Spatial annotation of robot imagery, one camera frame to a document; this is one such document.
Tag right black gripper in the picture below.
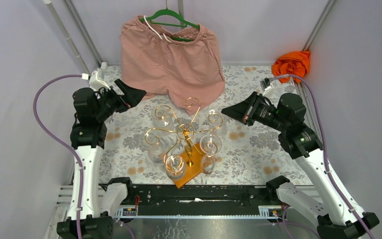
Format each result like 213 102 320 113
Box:
221 91 288 132

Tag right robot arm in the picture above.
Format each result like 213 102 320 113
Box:
221 92 380 239

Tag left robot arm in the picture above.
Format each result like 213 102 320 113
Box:
57 79 146 239

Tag gold wine glass rack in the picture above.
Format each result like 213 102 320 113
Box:
144 97 225 167

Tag wooden rack base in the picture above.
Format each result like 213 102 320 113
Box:
173 143 206 189

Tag floral table cloth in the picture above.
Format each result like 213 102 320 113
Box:
99 66 311 185

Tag orange cloth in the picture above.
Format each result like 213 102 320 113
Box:
271 51 311 78

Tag pink shorts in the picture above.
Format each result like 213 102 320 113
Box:
120 15 225 115

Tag green clothes hanger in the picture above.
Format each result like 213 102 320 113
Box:
139 0 200 42

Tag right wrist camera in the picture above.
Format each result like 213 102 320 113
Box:
260 78 273 97

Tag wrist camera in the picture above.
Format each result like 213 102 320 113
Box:
260 78 273 97
81 62 110 91

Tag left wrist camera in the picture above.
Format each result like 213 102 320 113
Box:
81 62 110 91

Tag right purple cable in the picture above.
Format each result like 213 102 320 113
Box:
270 74 376 239

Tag purple cable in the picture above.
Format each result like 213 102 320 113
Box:
32 74 90 239
270 74 376 239

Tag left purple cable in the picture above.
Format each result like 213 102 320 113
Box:
32 74 90 239

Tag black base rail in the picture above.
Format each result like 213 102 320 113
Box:
114 184 284 218

